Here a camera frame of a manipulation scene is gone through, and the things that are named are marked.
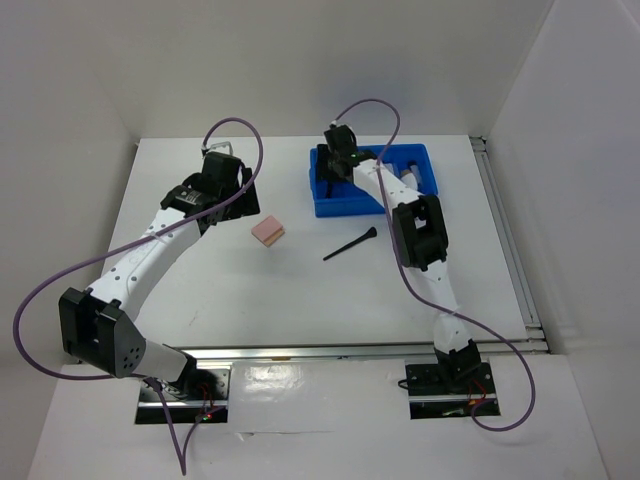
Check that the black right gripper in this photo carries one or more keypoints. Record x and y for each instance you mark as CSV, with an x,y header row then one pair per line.
x,y
323,154

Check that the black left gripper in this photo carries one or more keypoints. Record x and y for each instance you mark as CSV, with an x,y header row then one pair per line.
x,y
246,204

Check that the small clear bottle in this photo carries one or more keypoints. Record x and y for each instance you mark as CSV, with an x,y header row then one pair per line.
x,y
414,168

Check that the slim black makeup brush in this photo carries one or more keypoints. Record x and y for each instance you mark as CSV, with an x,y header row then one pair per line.
x,y
369,234

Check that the black fan makeup brush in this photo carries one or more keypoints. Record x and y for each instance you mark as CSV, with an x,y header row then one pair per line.
x,y
329,187

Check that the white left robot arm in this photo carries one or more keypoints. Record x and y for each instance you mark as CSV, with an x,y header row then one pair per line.
x,y
98,323

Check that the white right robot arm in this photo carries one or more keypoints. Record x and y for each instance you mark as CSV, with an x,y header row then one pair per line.
x,y
420,239

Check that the blue plastic organizer bin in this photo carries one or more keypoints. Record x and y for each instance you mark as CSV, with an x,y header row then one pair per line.
x,y
348,200

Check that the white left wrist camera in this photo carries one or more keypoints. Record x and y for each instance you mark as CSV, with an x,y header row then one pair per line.
x,y
224,146

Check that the aluminium front rail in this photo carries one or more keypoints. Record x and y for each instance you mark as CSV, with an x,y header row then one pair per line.
x,y
349,351

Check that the aluminium rail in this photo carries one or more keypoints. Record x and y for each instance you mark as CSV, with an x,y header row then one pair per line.
x,y
510,240
349,351

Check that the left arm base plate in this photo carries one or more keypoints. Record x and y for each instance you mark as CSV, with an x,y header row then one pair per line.
x,y
210,402

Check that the aluminium right side rail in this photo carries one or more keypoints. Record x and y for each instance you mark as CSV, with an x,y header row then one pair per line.
x,y
510,240

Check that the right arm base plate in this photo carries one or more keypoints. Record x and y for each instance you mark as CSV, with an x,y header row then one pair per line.
x,y
430,397

